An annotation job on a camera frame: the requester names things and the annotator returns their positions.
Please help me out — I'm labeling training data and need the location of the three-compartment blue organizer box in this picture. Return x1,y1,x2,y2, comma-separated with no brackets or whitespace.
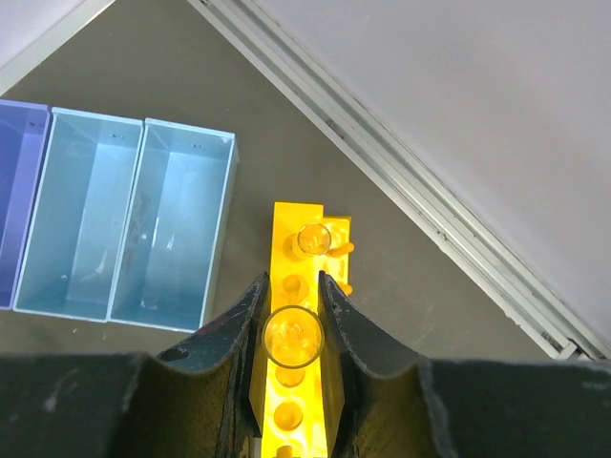
1,100,239,332

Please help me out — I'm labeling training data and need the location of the yellow test tube rack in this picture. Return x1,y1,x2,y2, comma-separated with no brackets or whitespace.
261,201,354,457

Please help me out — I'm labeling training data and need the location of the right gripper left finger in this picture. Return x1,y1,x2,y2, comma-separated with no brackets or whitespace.
1,274,270,457

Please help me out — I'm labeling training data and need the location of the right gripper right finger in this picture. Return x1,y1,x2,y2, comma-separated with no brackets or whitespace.
318,273,610,457

